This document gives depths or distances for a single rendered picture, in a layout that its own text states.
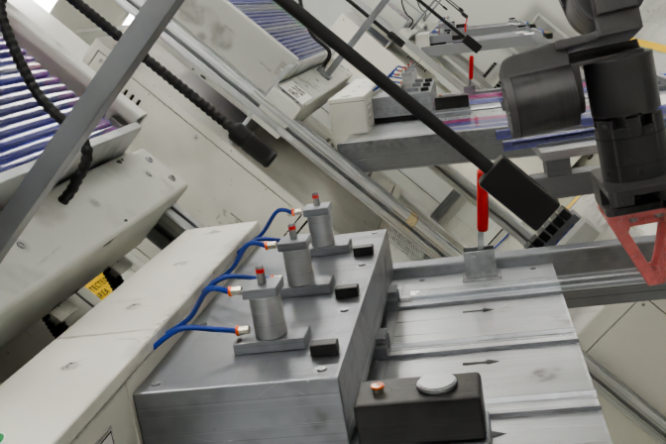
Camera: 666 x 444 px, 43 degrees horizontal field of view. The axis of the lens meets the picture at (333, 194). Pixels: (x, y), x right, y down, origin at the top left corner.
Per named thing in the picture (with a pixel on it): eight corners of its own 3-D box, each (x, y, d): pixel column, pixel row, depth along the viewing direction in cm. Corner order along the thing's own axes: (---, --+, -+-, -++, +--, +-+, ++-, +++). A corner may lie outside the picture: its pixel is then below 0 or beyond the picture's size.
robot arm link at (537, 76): (630, -43, 67) (611, -16, 75) (487, -9, 69) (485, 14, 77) (662, 104, 67) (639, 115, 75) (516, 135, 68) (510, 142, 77)
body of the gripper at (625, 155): (611, 215, 69) (597, 127, 68) (593, 188, 79) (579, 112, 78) (694, 200, 68) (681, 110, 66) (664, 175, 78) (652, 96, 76)
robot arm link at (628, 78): (658, 37, 68) (641, 35, 73) (571, 55, 69) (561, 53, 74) (671, 120, 69) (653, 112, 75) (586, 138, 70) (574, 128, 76)
